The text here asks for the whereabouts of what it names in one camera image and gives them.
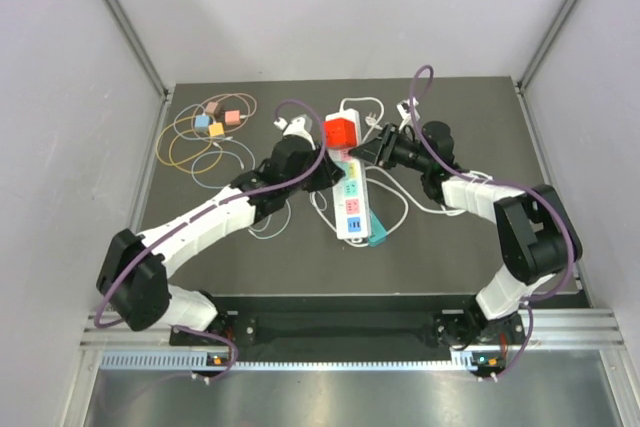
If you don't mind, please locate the green USB charger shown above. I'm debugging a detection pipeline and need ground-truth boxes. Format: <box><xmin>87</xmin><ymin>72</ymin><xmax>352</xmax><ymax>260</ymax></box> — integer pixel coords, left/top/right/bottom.
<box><xmin>343</xmin><ymin>163</ymin><xmax>358</xmax><ymax>180</ymax></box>

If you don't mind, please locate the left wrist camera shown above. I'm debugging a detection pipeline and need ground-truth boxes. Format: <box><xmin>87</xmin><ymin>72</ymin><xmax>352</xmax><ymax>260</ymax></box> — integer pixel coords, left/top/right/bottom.
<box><xmin>273</xmin><ymin>115</ymin><xmax>314</xmax><ymax>143</ymax></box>

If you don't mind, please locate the blue USB charger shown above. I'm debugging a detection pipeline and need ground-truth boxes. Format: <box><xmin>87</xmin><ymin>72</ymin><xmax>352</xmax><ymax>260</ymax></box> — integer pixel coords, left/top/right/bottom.
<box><xmin>193</xmin><ymin>115</ymin><xmax>211</xmax><ymax>132</ymax></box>

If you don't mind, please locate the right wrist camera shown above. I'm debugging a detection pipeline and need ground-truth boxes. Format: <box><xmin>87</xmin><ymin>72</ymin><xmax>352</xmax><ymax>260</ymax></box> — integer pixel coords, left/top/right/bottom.
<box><xmin>396</xmin><ymin>98</ymin><xmax>420</xmax><ymax>124</ymax></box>

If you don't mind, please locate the red cube socket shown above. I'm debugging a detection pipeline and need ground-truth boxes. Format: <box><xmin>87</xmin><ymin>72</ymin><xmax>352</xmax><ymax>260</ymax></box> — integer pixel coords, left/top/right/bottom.
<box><xmin>324</xmin><ymin>117</ymin><xmax>358</xmax><ymax>150</ymax></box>

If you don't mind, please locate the yellow USB charger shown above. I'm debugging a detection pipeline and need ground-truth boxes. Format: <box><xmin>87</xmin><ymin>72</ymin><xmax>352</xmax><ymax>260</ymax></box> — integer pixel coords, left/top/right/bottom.
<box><xmin>208</xmin><ymin>122</ymin><xmax>225</xmax><ymax>139</ymax></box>

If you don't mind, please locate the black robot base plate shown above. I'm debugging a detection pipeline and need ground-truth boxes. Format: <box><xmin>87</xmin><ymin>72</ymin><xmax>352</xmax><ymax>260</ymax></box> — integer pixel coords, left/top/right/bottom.
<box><xmin>168</xmin><ymin>294</ymin><xmax>535</xmax><ymax>354</ymax></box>

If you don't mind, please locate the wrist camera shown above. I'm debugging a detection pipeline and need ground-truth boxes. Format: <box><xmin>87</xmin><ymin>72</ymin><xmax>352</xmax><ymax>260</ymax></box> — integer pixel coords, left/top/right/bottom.
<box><xmin>273</xmin><ymin>115</ymin><xmax>314</xmax><ymax>143</ymax></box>
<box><xmin>396</xmin><ymin>98</ymin><xmax>420</xmax><ymax>124</ymax></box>

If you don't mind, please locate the teal power strip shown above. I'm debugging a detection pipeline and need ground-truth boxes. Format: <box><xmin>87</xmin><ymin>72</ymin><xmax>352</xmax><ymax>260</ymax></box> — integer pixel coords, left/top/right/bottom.
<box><xmin>368</xmin><ymin>211</ymin><xmax>388</xmax><ymax>247</ymax></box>

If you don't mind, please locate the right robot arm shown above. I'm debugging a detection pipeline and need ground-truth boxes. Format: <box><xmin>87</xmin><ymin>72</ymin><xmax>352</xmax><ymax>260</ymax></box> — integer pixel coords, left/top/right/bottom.
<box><xmin>349</xmin><ymin>121</ymin><xmax>583</xmax><ymax>343</ymax></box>

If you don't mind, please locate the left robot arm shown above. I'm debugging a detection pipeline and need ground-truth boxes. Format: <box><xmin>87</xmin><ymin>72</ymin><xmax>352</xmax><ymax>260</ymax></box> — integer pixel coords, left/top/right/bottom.
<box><xmin>94</xmin><ymin>135</ymin><xmax>345</xmax><ymax>344</ymax></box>

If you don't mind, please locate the pink USB cable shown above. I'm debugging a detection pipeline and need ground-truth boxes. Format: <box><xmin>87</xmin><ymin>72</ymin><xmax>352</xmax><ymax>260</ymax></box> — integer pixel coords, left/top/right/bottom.
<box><xmin>192</xmin><ymin>92</ymin><xmax>259</xmax><ymax>129</ymax></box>

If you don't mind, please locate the white power strip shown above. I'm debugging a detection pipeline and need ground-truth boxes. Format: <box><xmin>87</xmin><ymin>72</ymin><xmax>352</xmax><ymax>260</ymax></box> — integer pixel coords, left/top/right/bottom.
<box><xmin>325</xmin><ymin>109</ymin><xmax>371</xmax><ymax>245</ymax></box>

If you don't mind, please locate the yellow USB cable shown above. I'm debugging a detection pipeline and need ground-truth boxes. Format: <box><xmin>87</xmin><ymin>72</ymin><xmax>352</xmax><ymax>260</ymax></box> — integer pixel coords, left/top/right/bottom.
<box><xmin>155</xmin><ymin>114</ymin><xmax>234</xmax><ymax>171</ymax></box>

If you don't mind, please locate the white teal strip cable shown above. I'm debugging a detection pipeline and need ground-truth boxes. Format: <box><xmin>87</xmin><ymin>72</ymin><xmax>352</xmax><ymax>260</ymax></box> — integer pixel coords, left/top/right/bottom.
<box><xmin>309</xmin><ymin>166</ymin><xmax>494</xmax><ymax>249</ymax></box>

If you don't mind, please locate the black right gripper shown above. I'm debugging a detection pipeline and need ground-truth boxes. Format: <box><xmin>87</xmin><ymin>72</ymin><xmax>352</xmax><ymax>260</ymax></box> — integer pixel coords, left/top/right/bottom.
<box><xmin>352</xmin><ymin>123</ymin><xmax>434</xmax><ymax>174</ymax></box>

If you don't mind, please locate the white power strip cable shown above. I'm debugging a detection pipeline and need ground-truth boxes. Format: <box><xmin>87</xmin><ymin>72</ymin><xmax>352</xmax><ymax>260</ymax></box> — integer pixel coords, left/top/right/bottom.
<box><xmin>339</xmin><ymin>96</ymin><xmax>396</xmax><ymax>138</ymax></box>

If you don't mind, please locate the light blue USB cable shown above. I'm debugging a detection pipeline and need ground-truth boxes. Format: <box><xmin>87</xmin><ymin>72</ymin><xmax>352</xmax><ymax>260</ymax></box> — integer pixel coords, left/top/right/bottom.
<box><xmin>173</xmin><ymin>104</ymin><xmax>256</xmax><ymax>189</ymax></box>

